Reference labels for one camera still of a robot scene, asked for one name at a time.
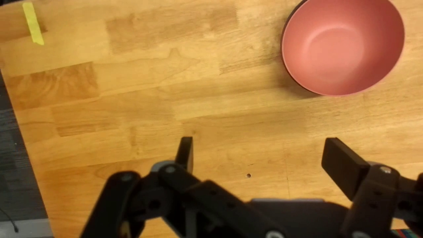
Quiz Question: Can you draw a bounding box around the yellow tape strip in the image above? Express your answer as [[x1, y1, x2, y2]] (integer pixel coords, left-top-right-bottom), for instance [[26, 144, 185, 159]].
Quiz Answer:
[[21, 0, 46, 48]]

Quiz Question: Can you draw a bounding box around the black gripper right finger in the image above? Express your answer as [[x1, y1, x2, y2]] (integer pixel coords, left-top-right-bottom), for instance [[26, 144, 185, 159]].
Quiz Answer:
[[319, 136, 423, 238]]

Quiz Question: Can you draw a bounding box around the pink bowl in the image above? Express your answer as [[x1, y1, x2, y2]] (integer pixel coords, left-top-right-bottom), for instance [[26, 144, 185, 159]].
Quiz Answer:
[[280, 0, 405, 98]]

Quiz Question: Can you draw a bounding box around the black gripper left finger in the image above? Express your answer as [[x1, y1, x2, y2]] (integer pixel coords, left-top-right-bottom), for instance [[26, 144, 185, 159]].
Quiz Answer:
[[79, 135, 288, 238]]

